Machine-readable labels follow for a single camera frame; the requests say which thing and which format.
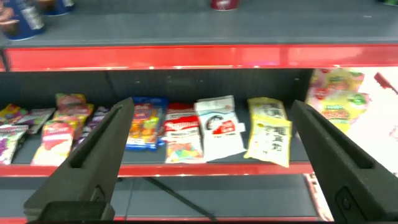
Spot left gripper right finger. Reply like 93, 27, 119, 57
290, 100, 398, 222

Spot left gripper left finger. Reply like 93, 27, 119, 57
23, 97, 136, 222

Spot grey shop shelf red strips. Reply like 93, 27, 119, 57
0, 0, 398, 222

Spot pink strawberry candy pack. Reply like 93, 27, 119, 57
55, 93, 86, 108
53, 103, 95, 124
30, 119, 80, 166

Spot yellow green candy pack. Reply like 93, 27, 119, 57
305, 88, 371, 134
310, 68, 365, 93

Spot blue candy pack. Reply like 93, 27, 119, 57
125, 96, 169, 152

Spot yellow snack pack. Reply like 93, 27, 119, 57
247, 96, 288, 121
243, 114, 293, 169

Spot purple white candy pack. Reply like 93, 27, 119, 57
0, 124, 29, 166

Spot red white candy pack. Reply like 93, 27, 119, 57
164, 115, 205, 164
167, 103, 197, 119

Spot multicolour candy pack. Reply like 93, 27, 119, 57
0, 103, 28, 126

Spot white red snack pack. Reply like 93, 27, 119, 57
198, 110, 247, 162
194, 95, 236, 115

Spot blue snack can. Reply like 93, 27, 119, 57
0, 0, 47, 41
39, 0, 76, 17

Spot red can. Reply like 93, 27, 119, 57
210, 0, 241, 12

